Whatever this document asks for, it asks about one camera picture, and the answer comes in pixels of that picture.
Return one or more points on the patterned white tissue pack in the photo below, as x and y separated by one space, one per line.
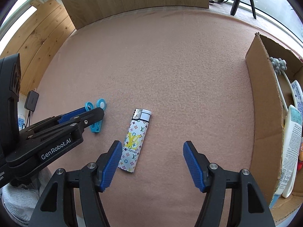
298 94

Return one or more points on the white roller massager grey balls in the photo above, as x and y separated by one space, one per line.
278 63

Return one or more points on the black tripod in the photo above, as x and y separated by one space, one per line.
238 0

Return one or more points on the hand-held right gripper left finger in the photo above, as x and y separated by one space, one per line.
111 167

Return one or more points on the light wooden board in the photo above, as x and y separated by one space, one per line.
130 0

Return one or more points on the white cream tube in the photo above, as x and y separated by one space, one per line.
291 146

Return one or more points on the white power strip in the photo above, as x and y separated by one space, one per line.
21 123

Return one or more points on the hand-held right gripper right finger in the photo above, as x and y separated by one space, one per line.
193 167

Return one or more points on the cardboard box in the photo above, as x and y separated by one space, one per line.
262 99

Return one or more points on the small black box device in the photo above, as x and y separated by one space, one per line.
32 100

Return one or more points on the person's left hand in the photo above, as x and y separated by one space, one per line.
16 201

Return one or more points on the patterned white lighter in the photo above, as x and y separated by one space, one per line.
135 141

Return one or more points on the light blue plastic clip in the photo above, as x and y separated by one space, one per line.
97 127

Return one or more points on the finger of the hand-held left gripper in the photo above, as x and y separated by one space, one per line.
54 151
90 117

